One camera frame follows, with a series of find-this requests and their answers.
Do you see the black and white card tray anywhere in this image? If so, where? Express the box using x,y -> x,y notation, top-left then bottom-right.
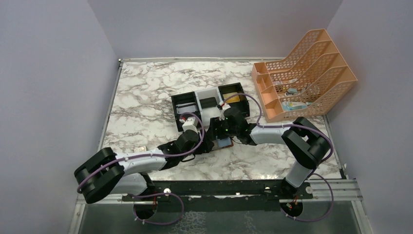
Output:
171,82 -> 244,132

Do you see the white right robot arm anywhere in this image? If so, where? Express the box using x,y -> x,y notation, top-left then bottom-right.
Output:
209,107 -> 333,189

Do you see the orange plastic file organizer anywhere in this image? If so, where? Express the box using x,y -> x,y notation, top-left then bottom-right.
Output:
251,29 -> 357,122

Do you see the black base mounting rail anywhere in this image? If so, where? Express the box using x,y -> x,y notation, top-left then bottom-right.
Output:
75,179 -> 364,205

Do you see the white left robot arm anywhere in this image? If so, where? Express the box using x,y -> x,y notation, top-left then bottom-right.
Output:
74,130 -> 214,204

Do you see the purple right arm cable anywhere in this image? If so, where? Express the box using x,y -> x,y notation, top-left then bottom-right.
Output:
219,93 -> 335,223

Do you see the black card in tray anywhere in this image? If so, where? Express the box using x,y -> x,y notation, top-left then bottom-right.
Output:
200,97 -> 218,109

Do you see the small white grey box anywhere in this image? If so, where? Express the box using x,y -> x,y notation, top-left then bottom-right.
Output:
133,146 -> 147,153

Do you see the gold card in tray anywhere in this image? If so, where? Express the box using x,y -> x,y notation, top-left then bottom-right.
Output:
226,95 -> 241,103

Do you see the brown leather card holder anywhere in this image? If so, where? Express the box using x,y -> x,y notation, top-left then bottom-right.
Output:
212,137 -> 234,151

